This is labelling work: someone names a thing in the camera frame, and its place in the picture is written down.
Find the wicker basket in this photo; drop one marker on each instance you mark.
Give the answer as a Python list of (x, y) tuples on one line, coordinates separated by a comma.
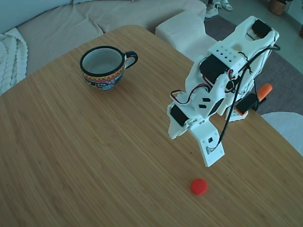
[(279, 7)]

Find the white round pouf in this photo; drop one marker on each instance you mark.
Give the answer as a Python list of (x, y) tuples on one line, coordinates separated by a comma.
[(288, 127)]

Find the flat white camera plate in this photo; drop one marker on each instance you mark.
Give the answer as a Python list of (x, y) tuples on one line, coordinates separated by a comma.
[(210, 153)]

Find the white sandal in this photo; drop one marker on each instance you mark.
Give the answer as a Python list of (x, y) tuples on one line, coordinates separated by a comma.
[(225, 4)]

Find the beige sofa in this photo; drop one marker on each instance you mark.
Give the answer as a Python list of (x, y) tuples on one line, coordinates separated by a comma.
[(59, 30)]

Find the white ribbed ottoman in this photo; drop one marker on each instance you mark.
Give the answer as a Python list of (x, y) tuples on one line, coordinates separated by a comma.
[(184, 30)]

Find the grey rug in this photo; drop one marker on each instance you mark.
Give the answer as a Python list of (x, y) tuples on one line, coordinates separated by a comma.
[(284, 78)]

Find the colourful patterned ceramic cup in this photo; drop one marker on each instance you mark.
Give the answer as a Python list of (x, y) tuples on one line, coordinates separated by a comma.
[(104, 80)]

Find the white knitted blanket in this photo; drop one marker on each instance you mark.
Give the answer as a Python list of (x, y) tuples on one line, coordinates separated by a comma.
[(9, 59)]

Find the white sneaker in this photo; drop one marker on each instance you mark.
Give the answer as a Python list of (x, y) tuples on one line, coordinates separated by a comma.
[(211, 11)]

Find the red bottle cap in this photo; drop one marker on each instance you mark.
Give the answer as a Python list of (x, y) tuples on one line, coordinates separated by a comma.
[(199, 186)]

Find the orange and black clamp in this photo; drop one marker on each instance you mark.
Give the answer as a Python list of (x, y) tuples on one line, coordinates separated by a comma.
[(247, 102)]

